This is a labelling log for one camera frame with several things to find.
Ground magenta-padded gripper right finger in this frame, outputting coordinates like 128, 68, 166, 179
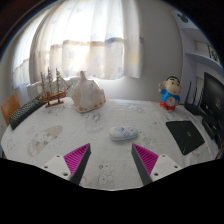
131, 143, 184, 186

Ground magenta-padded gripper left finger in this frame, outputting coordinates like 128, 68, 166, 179
42, 142, 92, 186

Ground white cartoon-print computer mouse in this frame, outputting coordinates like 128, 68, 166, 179
109, 125, 139, 142

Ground black mouse pad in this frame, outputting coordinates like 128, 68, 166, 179
165, 120, 206, 156

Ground white printed tablecloth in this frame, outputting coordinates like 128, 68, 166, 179
0, 97, 221, 192

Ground large white conch shell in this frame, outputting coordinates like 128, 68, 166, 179
70, 70, 107, 114

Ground wooden model sailing ship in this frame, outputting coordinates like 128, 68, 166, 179
38, 66, 73, 109

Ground cartoon boy figurine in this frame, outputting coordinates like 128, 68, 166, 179
157, 75, 183, 112

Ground black keyboard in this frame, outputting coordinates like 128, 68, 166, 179
8, 95, 46, 131

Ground black router with antennas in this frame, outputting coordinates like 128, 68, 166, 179
184, 81, 208, 118

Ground orange wooden chair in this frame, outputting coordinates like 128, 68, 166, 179
0, 92, 21, 127

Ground black computer monitor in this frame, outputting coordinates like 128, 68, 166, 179
199, 71, 224, 143

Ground white star-print curtain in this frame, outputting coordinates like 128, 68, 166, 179
11, 0, 145, 90

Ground white wall shelf unit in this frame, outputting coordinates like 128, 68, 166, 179
173, 9, 224, 78

